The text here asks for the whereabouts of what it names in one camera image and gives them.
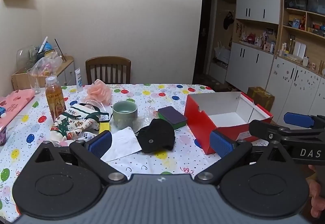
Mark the clear drinking glass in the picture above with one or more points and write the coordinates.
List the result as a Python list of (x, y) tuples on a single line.
[(33, 80)]

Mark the purple green sponge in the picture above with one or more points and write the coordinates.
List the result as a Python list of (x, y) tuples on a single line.
[(174, 117)]

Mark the black hanging bag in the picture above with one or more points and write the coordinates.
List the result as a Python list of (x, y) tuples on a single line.
[(228, 20)]

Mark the wooden chair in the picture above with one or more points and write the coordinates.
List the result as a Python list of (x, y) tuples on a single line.
[(108, 69)]

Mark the christmas print cloth bag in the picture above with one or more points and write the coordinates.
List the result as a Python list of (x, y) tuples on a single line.
[(79, 121)]

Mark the clear plastic bag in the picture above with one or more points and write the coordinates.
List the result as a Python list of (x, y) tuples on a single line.
[(49, 64)]

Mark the red cardboard box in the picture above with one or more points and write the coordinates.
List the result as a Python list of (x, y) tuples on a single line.
[(227, 112)]

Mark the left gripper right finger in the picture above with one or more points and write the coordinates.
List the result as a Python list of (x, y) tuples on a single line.
[(232, 154)]

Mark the brown cardboard box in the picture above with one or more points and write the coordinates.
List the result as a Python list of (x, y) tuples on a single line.
[(261, 97)]

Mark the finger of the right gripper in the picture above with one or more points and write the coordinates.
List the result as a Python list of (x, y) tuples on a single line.
[(305, 121), (268, 131)]

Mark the pink bath pouf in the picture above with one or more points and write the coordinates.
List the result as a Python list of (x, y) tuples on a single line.
[(98, 91)]

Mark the green ceramic mug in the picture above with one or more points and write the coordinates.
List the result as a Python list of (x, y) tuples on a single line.
[(124, 114)]

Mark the amber tea bottle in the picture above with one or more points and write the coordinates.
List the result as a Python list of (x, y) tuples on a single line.
[(55, 98)]

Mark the pink towel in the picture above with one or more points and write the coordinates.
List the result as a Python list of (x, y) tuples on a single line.
[(14, 103)]

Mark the white paper napkin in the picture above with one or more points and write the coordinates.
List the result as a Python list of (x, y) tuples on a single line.
[(124, 143)]

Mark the balloon pattern tablecloth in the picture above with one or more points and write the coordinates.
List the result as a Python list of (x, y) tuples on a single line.
[(32, 126)]

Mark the white blue tube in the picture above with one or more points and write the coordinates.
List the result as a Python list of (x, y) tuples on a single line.
[(79, 83)]

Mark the black cap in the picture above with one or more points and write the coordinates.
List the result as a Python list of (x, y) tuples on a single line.
[(158, 135)]

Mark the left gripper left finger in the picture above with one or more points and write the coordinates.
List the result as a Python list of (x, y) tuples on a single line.
[(89, 155)]

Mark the white wall cabinet unit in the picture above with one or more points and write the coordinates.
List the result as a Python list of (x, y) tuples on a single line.
[(278, 45)]

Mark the person right hand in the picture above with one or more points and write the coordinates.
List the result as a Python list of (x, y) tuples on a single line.
[(317, 201)]

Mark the clear bubble wrap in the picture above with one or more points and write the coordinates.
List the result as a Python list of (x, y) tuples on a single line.
[(145, 118)]

